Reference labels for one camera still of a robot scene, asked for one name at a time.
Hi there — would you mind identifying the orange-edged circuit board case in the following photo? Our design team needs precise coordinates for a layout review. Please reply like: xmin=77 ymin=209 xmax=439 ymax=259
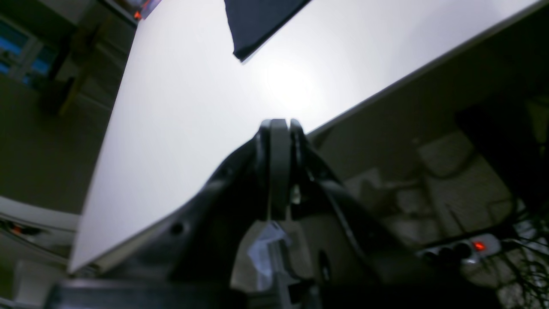
xmin=131 ymin=0 xmax=161 ymax=20

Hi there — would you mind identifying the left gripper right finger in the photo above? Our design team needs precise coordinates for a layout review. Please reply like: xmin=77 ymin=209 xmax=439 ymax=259
xmin=290 ymin=119 xmax=341 ymax=215

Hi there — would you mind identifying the white power strip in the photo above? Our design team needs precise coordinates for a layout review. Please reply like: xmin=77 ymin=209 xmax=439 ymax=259
xmin=416 ymin=233 xmax=502 ymax=265

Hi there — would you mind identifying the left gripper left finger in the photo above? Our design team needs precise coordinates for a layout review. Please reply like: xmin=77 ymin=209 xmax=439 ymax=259
xmin=256 ymin=119 xmax=290 ymax=221

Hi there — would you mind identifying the black T-shirt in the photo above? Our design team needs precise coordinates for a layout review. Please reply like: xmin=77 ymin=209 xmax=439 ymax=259
xmin=225 ymin=0 xmax=309 ymax=62

